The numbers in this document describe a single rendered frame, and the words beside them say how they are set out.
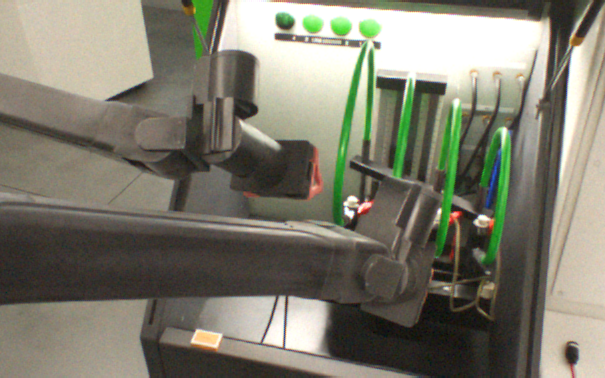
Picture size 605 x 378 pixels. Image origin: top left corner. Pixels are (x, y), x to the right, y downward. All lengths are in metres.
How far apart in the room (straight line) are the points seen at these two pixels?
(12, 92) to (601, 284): 0.99
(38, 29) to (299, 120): 2.52
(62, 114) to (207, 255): 0.33
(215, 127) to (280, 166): 0.10
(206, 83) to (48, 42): 3.09
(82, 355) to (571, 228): 1.84
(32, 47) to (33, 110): 2.95
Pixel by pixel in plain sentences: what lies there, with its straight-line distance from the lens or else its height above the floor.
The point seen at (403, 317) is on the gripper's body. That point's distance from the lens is 0.67.
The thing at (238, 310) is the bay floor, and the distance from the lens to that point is 1.26.
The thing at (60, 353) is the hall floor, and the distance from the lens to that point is 2.41.
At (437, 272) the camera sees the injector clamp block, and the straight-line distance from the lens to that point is 1.16.
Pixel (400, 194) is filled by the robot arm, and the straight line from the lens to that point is 0.55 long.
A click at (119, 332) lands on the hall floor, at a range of 2.40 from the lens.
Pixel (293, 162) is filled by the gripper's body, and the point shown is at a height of 1.42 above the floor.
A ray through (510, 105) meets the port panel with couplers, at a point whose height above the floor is 1.24.
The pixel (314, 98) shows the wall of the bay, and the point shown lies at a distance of 1.27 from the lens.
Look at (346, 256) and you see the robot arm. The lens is 0.47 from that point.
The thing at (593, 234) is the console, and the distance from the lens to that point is 1.10.
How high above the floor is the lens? 1.77
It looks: 36 degrees down
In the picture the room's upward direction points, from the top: straight up
